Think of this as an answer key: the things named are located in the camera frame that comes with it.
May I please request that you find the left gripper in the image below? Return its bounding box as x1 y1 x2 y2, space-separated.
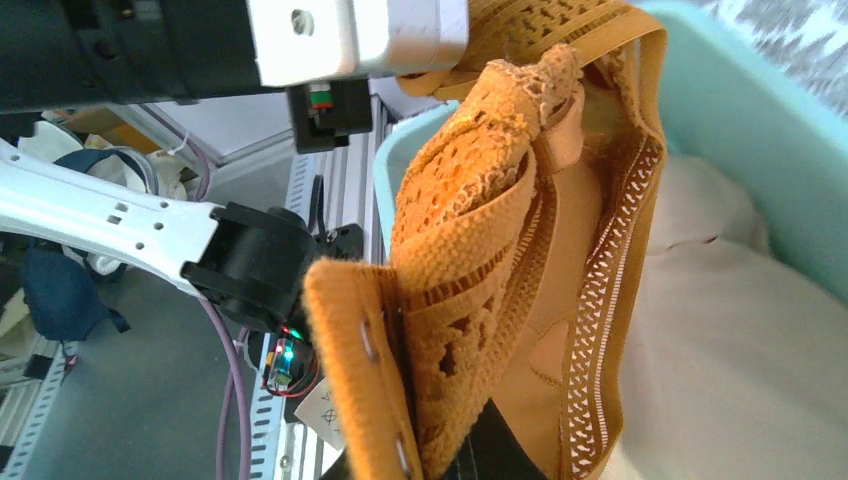
1 0 265 113

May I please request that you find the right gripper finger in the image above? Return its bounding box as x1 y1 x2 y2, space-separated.
439 400 546 479

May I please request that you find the orange lace bra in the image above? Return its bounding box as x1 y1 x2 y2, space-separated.
301 0 669 480

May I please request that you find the teal plastic bin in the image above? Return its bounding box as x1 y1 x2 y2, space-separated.
399 1 847 306

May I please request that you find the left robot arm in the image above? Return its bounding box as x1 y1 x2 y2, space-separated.
1 1 372 333

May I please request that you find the beige bra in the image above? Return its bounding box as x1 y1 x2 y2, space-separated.
604 157 847 479

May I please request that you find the aluminium rail frame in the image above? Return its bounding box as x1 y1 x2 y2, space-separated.
1 94 390 479

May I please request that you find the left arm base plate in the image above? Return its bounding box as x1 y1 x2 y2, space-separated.
261 223 365 423

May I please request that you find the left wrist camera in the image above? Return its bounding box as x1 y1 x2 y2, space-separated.
247 1 470 154

